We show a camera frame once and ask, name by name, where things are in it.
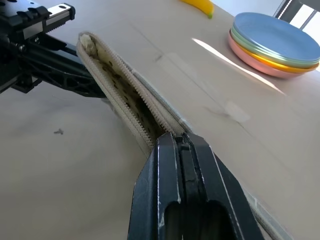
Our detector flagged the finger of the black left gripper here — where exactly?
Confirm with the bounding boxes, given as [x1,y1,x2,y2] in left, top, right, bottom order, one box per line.
[29,32,81,58]
[22,53,109,99]

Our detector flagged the yellow banana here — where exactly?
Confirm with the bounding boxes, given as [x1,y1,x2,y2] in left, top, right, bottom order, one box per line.
[179,0,215,20]

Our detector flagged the pink plastic plate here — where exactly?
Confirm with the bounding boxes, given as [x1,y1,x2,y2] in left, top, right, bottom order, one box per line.
[227,29,314,79]

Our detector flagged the grey plaid zipper pouch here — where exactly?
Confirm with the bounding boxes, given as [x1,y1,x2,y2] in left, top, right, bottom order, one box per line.
[75,31,288,240]

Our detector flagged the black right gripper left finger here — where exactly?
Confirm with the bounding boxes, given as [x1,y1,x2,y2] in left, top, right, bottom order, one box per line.
[126,131,187,240]

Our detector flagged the blue plastic plate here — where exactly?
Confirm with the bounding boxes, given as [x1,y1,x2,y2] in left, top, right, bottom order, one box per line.
[232,12,320,63]

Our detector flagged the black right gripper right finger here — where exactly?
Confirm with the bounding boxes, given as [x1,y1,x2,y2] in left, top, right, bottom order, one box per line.
[180,132,266,240]

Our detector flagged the dark metal frame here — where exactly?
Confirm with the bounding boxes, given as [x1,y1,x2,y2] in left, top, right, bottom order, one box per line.
[273,0,320,30]

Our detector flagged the yellow plastic plate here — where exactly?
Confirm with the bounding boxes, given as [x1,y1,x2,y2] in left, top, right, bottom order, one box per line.
[239,46,320,75]

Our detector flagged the green plastic plate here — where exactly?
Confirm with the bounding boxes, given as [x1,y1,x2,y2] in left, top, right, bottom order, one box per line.
[229,24,320,69]

